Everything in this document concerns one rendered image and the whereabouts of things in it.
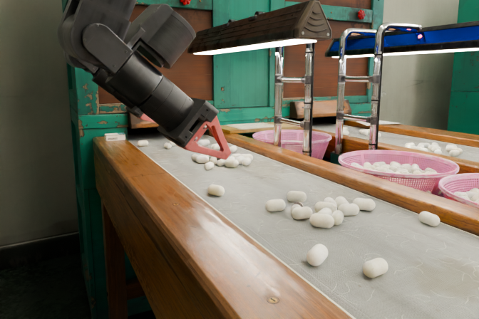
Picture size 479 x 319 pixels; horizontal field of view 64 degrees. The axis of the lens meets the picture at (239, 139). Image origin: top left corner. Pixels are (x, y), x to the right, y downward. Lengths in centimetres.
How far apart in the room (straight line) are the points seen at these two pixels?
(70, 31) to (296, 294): 36
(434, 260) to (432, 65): 347
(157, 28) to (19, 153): 175
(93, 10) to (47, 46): 171
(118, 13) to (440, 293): 48
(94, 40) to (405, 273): 45
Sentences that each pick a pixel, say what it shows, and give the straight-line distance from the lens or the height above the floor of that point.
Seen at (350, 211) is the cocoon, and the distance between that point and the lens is 67.
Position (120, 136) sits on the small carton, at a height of 78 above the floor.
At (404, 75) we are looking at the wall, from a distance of 366.
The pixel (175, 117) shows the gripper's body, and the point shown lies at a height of 92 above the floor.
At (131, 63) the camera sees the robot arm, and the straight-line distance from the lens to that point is 50.
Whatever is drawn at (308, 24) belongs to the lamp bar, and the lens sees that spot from 75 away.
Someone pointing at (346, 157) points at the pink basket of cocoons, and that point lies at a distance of 104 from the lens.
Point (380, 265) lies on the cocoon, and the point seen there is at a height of 76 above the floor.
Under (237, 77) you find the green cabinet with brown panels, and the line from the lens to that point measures 155.
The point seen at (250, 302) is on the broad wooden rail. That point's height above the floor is 76.
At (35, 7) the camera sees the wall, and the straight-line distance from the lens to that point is 220.
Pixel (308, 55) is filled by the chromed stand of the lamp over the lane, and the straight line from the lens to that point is 102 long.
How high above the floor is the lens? 97
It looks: 10 degrees down
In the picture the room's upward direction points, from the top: straight up
